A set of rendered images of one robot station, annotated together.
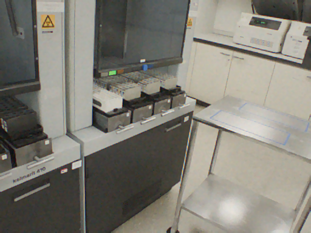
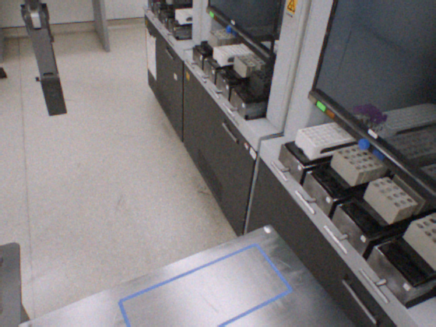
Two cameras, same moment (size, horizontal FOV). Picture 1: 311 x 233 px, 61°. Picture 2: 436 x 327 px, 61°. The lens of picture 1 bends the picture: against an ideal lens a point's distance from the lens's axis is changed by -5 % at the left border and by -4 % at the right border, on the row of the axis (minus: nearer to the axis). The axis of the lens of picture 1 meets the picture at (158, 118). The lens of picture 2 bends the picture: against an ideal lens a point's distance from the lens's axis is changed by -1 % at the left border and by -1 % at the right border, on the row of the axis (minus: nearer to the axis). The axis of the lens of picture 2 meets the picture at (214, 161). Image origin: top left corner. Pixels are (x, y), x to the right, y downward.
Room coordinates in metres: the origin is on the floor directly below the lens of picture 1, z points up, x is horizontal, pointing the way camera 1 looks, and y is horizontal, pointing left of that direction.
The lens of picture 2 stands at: (1.31, -0.80, 1.54)
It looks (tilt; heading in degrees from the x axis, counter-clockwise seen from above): 39 degrees down; 117
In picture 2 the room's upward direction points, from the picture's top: 4 degrees clockwise
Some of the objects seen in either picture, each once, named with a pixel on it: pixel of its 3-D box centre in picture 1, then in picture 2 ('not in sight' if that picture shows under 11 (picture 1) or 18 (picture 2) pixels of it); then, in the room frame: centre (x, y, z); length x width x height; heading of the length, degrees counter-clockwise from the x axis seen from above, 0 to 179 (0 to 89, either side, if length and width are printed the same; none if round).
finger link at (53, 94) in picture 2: not in sight; (50, 86); (0.84, -0.47, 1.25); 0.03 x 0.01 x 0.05; 143
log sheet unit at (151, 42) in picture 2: not in sight; (149, 53); (-0.32, 1.21, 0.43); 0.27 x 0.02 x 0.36; 143
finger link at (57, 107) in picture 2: not in sight; (54, 96); (0.83, -0.46, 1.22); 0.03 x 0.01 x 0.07; 53
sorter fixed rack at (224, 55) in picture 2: not in sight; (245, 54); (0.63, 0.74, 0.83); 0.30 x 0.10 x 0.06; 53
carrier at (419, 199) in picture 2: (139, 82); (407, 195); (1.44, 0.13, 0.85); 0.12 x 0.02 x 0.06; 143
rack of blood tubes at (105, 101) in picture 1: (93, 96); (339, 138); (1.20, 0.32, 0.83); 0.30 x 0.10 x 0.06; 53
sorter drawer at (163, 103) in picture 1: (121, 87); (434, 200); (1.52, 0.24, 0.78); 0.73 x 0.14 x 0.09; 53
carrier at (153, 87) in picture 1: (152, 87); (382, 202); (1.38, 0.06, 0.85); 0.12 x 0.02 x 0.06; 142
